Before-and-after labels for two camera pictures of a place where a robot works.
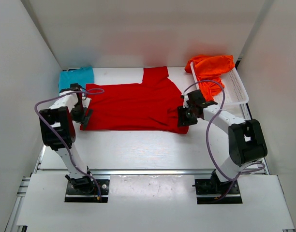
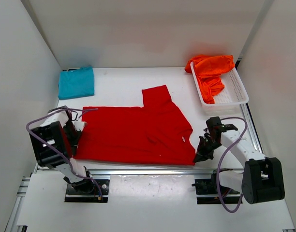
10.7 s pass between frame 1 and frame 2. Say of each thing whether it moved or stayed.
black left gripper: moved
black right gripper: moved
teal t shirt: stayed
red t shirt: moved
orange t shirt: stayed
